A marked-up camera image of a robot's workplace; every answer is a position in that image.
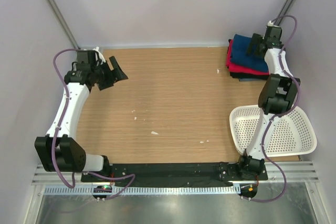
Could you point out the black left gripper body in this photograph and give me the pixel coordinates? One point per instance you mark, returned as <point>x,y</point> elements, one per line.
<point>102,71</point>

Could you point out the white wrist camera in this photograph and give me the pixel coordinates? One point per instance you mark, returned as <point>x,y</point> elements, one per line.
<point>99,56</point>
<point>271,24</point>

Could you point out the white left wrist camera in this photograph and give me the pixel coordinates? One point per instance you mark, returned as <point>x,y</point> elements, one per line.
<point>99,56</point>

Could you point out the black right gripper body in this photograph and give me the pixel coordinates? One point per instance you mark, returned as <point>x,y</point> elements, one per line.
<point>263,41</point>

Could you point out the white slotted cable duct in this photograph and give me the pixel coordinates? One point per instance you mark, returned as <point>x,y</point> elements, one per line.
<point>107,190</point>

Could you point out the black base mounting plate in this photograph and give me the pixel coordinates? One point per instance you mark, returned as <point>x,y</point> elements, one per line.
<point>179,175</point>

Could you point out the white perforated plastic basket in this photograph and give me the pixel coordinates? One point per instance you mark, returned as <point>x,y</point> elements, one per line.
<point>293,134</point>

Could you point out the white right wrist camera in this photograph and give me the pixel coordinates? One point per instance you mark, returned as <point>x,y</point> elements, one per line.
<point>271,24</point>

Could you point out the folded grey t-shirt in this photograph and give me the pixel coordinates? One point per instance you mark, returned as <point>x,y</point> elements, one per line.
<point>250,79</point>

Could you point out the folded black t-shirt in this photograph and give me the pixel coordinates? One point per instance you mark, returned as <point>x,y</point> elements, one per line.
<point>238,75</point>

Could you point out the aluminium rail frame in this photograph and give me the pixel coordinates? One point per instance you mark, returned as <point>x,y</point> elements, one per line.
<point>295,171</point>

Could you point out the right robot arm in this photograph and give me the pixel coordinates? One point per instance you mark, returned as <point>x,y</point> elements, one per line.
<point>277,98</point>

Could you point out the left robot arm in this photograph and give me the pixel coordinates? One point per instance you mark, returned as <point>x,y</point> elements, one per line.
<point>58,150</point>

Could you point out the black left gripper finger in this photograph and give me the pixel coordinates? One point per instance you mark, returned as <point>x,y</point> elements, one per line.
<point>105,82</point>
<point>117,73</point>

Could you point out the folded pink t-shirt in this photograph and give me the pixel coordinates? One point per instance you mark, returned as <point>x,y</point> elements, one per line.
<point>237,68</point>

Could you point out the blue printed t-shirt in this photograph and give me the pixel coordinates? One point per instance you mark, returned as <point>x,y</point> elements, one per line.
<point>239,59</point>

